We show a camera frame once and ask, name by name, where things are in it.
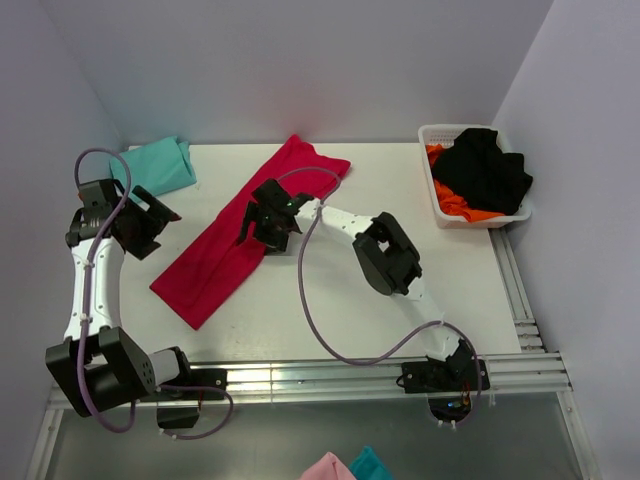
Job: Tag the pink cloth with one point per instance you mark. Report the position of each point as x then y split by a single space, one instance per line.
329 467

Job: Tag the teal cloth at bottom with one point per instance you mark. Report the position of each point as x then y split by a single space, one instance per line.
368 466

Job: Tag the red t-shirt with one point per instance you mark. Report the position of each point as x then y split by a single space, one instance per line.
214 265

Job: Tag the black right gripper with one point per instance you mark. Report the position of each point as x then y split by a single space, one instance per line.
261 220

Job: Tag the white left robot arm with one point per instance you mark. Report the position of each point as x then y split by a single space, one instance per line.
98 366

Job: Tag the folded teal t-shirt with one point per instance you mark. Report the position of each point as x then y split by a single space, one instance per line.
161 167

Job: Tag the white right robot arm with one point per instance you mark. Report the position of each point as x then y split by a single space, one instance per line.
387 258

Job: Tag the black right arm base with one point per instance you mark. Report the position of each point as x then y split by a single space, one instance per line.
458 383

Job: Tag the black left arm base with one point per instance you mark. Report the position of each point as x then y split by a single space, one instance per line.
205 384

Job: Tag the black t-shirt in basket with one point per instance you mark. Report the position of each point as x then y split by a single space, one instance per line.
476 169

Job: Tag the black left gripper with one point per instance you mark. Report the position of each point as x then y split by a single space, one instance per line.
145 226

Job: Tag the orange t-shirt in basket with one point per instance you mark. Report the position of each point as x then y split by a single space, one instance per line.
451 203

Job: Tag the aluminium table frame rail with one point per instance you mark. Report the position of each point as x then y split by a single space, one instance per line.
288 414

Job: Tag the white plastic laundry basket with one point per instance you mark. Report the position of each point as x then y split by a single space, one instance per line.
446 134

